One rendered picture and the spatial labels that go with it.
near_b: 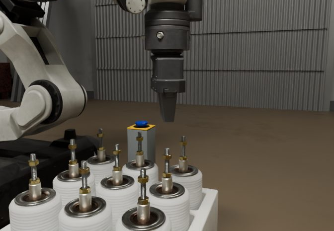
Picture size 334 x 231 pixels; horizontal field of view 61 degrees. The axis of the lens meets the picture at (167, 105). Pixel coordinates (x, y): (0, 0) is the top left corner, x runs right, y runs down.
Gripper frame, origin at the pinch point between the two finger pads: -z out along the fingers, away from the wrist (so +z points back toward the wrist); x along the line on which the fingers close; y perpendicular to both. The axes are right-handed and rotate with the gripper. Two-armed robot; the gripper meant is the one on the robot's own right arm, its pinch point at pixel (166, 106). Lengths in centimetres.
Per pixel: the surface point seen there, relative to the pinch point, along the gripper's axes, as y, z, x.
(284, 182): -61, -43, 53
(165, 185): 0.5, -16.5, -1.0
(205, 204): -10.3, -25.1, 6.0
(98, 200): 13.8, -17.7, -2.9
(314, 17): -200, 59, 231
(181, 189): -3.0, -17.8, -0.3
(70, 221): 18.0, -18.4, -8.6
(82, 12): 64, 84, 393
